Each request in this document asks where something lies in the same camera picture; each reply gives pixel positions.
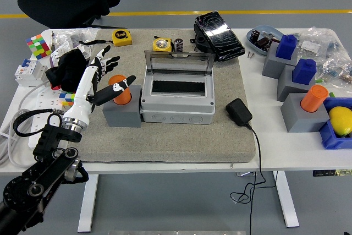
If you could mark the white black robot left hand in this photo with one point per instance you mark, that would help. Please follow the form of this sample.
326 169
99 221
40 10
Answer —
79 100

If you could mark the grey electrical box with lid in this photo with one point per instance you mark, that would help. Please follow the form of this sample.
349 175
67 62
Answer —
176 103

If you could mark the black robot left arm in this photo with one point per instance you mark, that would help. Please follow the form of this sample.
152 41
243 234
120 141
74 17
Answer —
46 169

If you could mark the small colourful puzzle cube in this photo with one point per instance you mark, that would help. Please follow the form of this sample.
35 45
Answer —
67 98

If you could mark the black cloth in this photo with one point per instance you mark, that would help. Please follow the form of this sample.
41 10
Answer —
66 72

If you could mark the white power strip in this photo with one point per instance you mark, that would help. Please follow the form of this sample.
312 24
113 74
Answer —
41 103

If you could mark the grey holder block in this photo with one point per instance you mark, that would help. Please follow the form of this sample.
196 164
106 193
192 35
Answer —
286 86
121 116
272 65
299 120

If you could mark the clear plastic bag with parts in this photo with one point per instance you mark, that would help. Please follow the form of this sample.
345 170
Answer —
68 42
338 71
313 45

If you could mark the white circuit breaker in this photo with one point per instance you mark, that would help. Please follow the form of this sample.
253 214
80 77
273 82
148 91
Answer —
27 72

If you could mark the large colourful puzzle cube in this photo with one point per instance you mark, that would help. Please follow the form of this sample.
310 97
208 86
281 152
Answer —
38 46

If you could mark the rectangular yellow tape measure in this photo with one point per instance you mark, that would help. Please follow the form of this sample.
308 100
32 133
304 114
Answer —
121 38

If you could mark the grey-brown mat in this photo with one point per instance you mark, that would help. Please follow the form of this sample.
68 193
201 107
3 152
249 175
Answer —
165 144

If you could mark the round yellow tape measure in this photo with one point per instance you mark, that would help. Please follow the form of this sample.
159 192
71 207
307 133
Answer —
162 44

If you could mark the black office chair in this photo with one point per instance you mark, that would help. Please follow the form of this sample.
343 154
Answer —
60 1

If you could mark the white table leg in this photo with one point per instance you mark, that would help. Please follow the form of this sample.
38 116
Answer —
287 202
88 204

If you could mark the black capacitor with white label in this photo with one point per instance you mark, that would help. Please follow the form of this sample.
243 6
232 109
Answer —
178 45

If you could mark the black glossy device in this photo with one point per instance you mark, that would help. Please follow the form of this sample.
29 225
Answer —
220 37

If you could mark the black power adapter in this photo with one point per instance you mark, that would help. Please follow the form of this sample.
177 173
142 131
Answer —
238 112

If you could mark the blue-grey dish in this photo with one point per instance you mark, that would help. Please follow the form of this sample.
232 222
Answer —
251 44

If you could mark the plain black capacitor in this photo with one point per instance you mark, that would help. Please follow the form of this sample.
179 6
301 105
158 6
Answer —
254 35

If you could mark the dark brown components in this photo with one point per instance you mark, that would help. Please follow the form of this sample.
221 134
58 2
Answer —
263 43

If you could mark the blue plastic block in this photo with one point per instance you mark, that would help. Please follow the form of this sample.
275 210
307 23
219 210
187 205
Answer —
286 48
303 72

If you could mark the small green stick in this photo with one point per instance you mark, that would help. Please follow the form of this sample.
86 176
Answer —
332 95
319 81

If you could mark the blue storage bin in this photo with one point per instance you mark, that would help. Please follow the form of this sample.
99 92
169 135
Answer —
330 138

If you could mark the black table control panel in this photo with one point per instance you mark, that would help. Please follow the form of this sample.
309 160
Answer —
330 173

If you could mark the yellow lemon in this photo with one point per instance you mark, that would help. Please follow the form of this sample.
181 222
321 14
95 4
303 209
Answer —
341 120

